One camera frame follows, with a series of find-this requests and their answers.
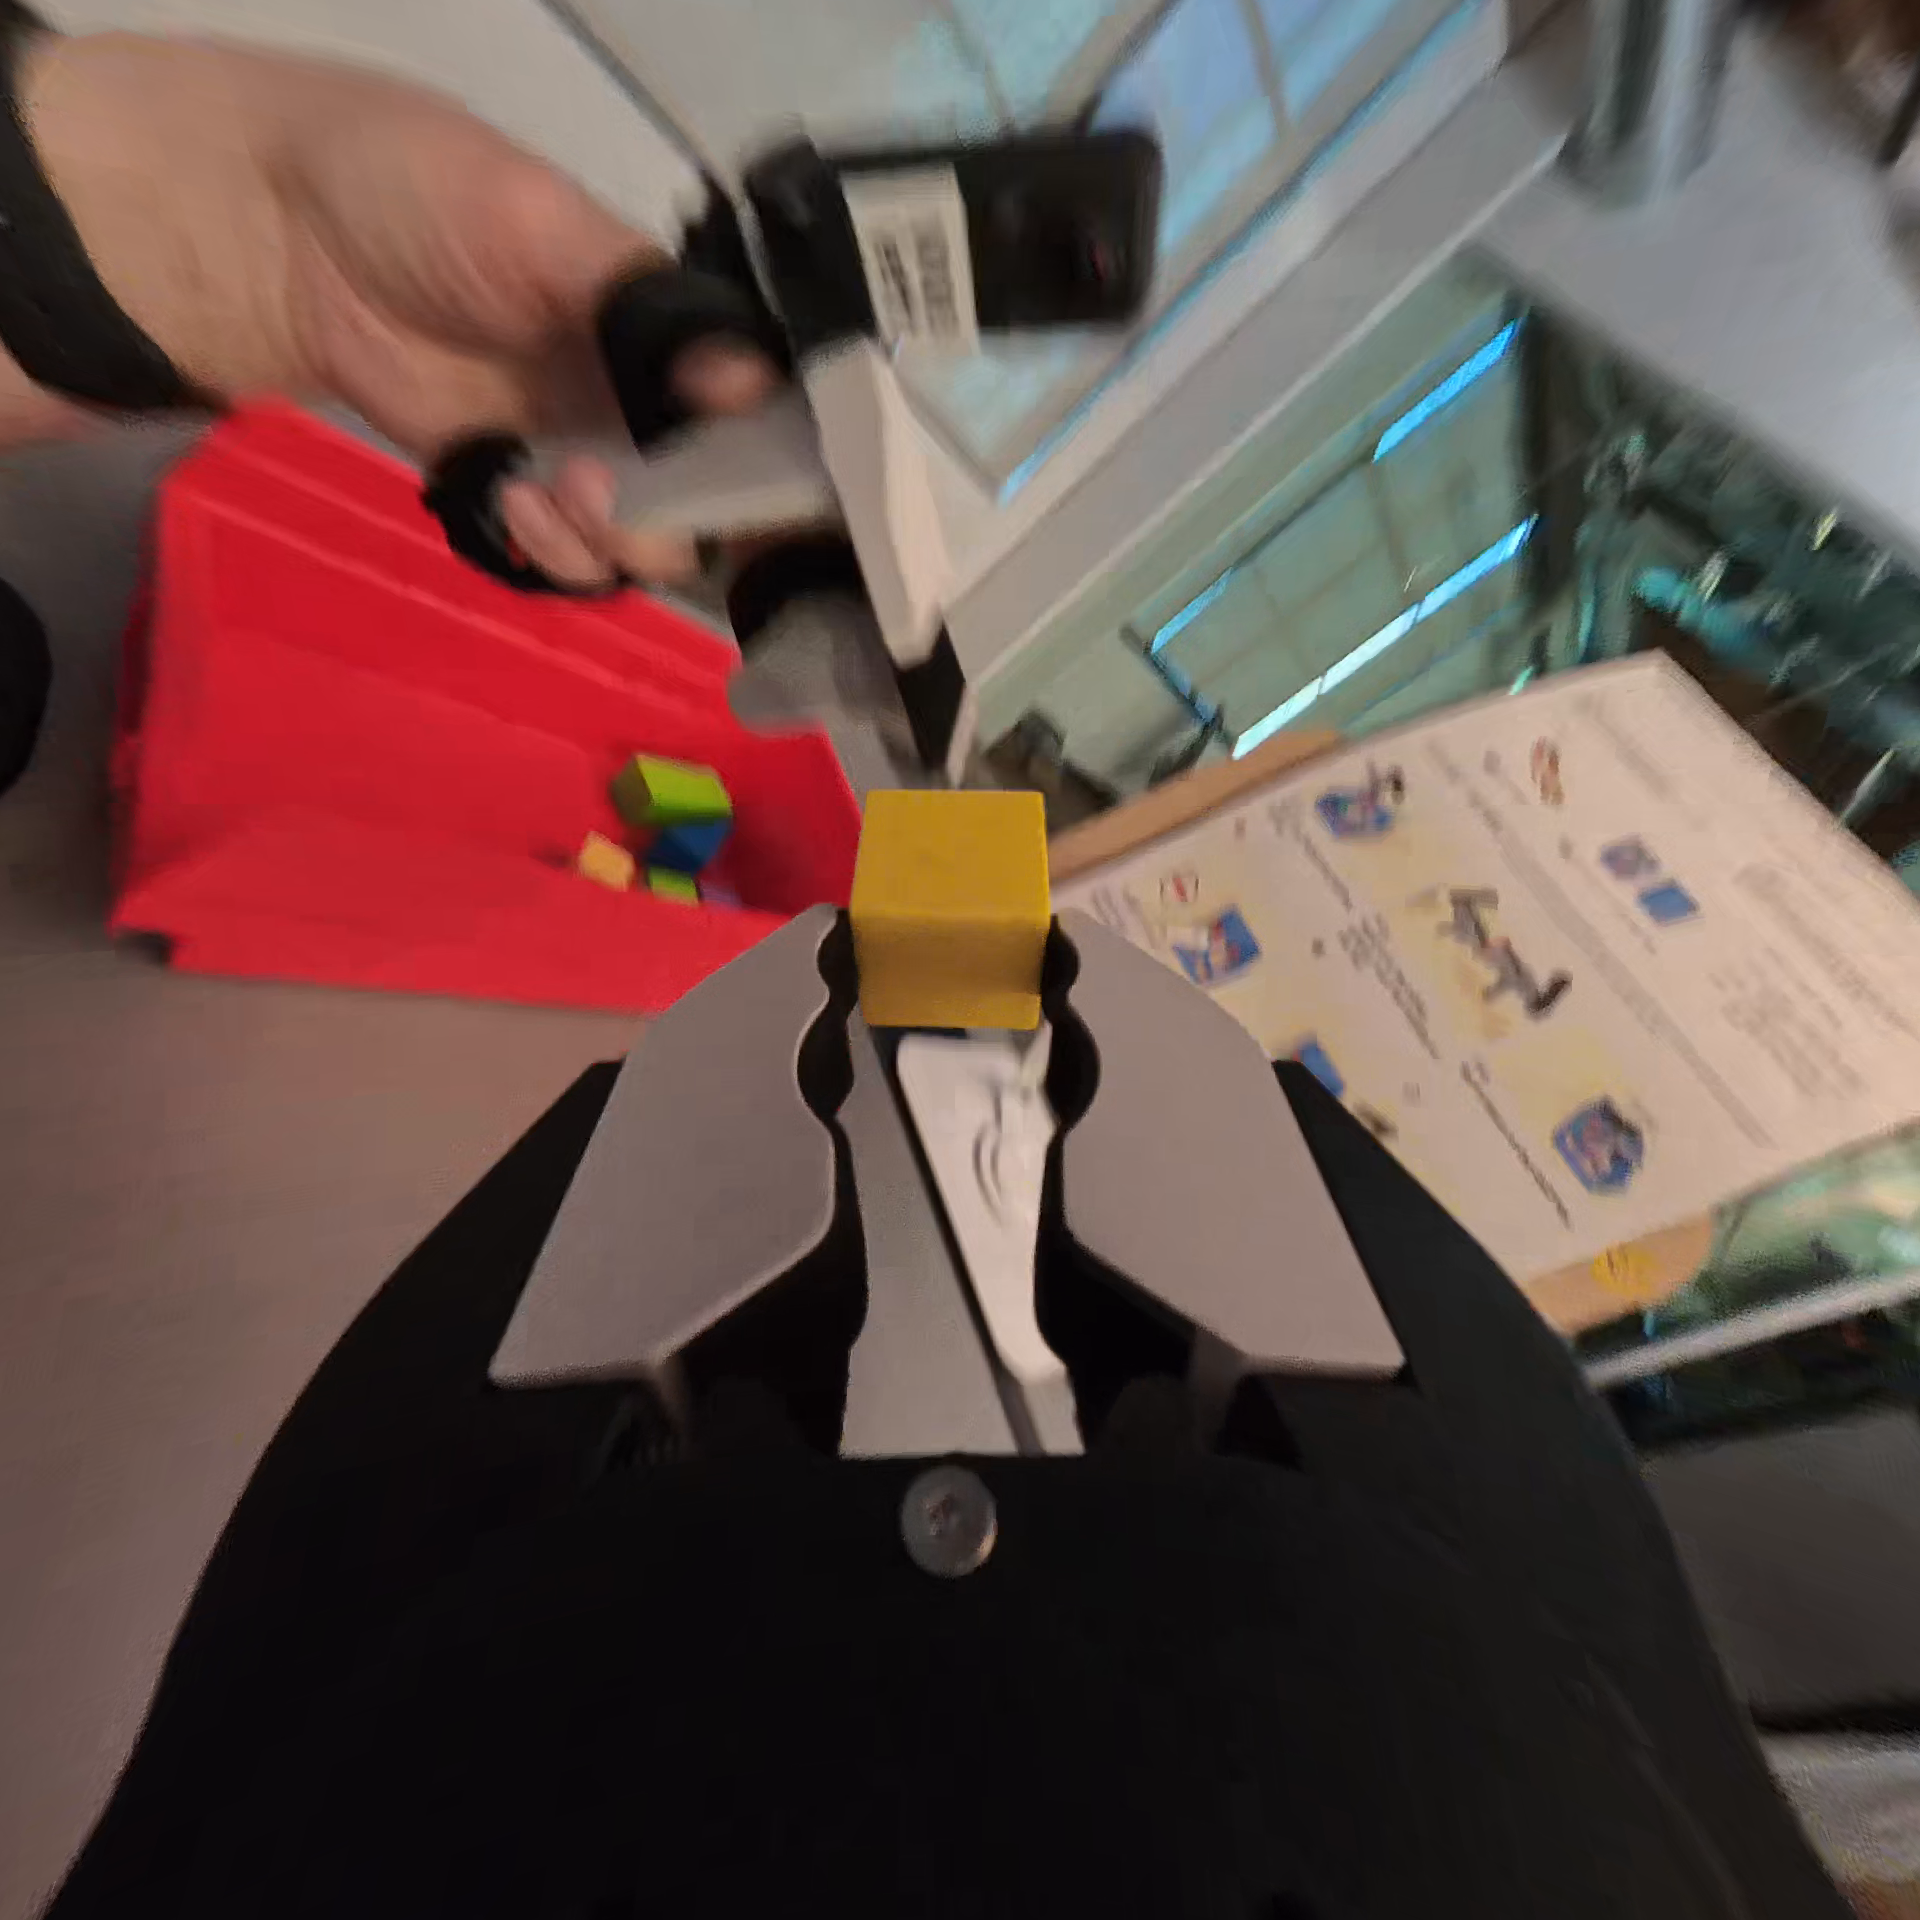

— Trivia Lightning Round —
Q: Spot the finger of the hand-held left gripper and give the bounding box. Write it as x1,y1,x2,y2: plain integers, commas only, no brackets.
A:
815,343,974,783

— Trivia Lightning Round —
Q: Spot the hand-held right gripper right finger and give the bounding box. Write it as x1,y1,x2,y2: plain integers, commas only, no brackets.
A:
1034,908,1408,1426

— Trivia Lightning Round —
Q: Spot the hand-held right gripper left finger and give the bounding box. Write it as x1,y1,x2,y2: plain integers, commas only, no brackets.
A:
489,903,873,1426

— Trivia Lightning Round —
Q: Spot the long green wooden block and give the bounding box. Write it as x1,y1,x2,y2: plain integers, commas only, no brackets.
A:
608,751,735,832

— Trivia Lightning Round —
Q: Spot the yellow wooden cube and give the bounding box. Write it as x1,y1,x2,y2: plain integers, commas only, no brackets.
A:
848,787,1050,1032

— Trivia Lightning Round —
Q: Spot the red plastic bin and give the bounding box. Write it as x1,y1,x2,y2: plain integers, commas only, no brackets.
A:
108,397,864,1014

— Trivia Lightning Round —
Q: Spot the person's left hand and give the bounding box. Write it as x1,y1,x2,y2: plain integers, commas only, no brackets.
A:
23,29,781,597

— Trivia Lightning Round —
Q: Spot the printed instruction sheet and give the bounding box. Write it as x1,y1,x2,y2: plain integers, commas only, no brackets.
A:
1049,655,1920,1280

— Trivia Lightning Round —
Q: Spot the black mesh pad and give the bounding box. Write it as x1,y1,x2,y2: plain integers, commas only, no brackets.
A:
0,576,57,797

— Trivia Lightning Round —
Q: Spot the black wrist strap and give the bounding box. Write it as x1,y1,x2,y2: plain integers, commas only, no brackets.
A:
0,0,225,419

